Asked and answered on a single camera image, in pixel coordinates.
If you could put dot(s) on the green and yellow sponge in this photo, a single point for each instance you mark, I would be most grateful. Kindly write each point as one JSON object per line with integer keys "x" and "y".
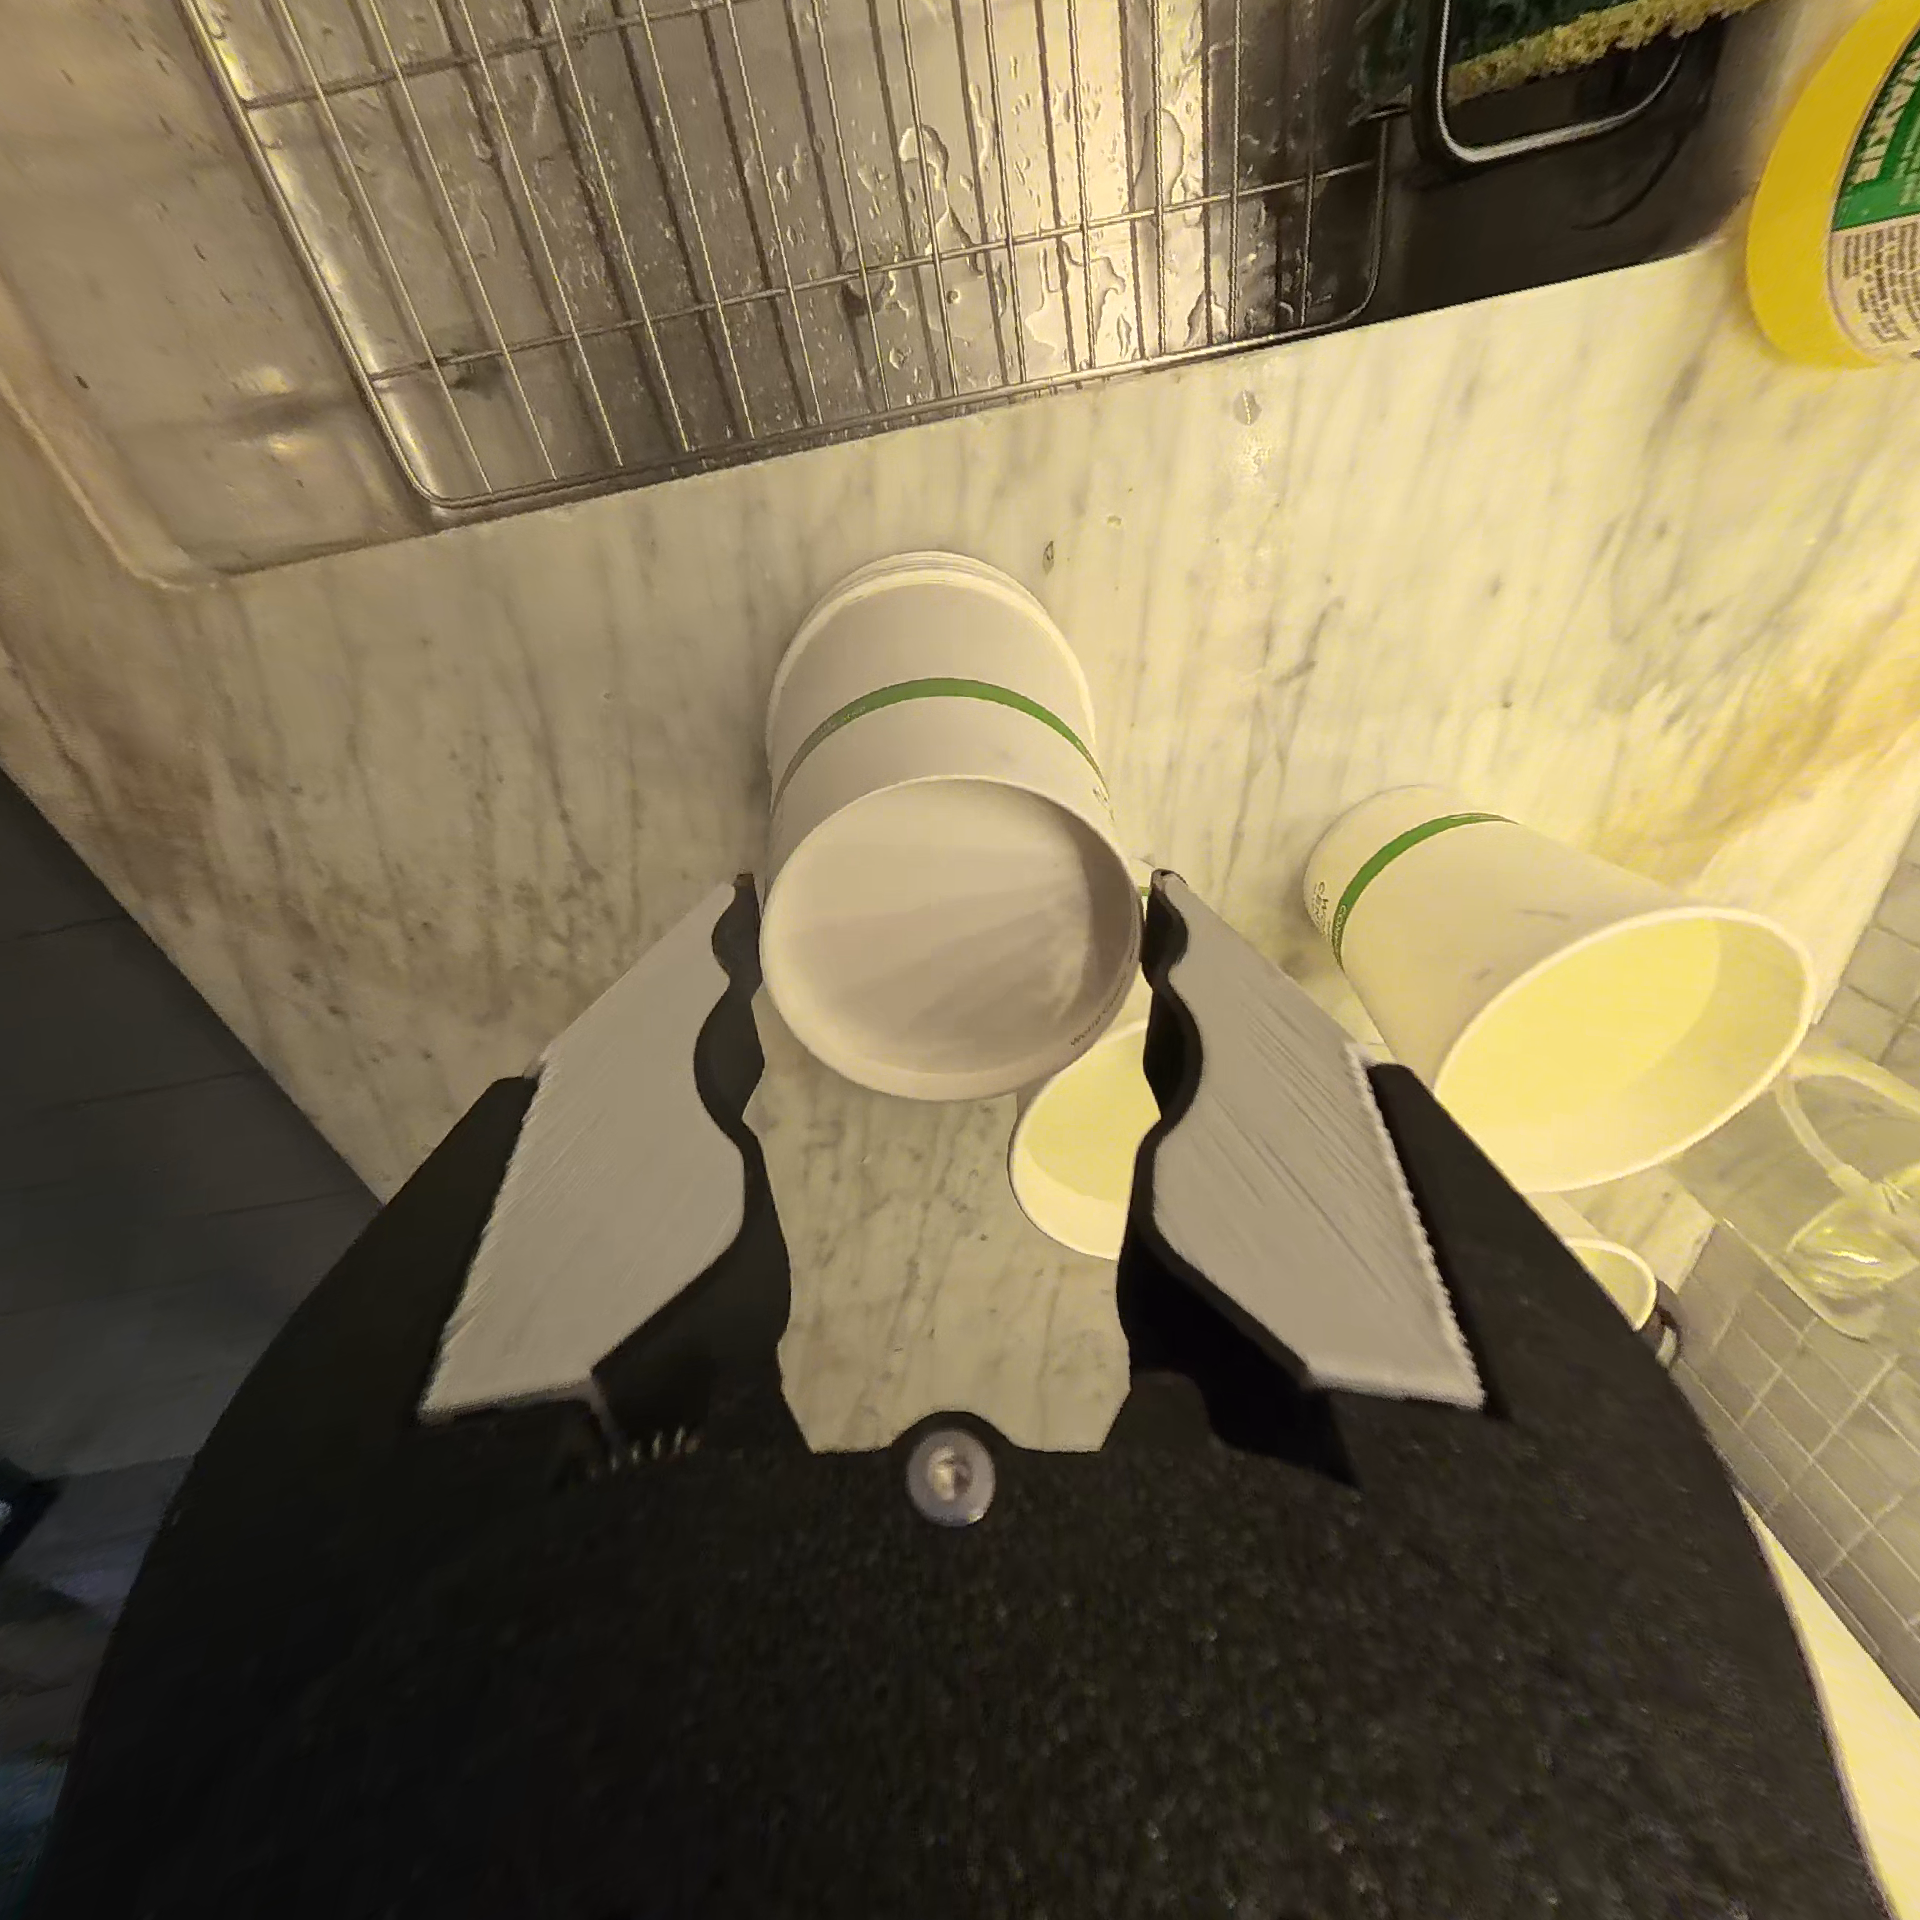
{"x": 1501, "y": 38}

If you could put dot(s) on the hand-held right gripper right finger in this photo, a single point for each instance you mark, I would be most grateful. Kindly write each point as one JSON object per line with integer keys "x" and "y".
{"x": 1291, "y": 1185}

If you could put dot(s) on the stack of paper cups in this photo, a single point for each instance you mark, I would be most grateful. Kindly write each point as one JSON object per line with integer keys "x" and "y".
{"x": 931, "y": 750}

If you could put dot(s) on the dish soap pump bottle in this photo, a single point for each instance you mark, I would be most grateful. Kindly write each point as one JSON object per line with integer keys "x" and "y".
{"x": 1831, "y": 181}

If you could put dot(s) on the clear glass soap dispenser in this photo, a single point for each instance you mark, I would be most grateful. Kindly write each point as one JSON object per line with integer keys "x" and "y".
{"x": 1844, "y": 1245}

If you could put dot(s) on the white paper cup green band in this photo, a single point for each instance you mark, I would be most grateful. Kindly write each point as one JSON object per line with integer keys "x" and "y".
{"x": 1081, "y": 1155}
{"x": 1613, "y": 1290}
{"x": 1501, "y": 931}

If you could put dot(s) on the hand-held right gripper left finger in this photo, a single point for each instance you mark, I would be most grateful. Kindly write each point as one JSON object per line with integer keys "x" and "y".
{"x": 600, "y": 1171}

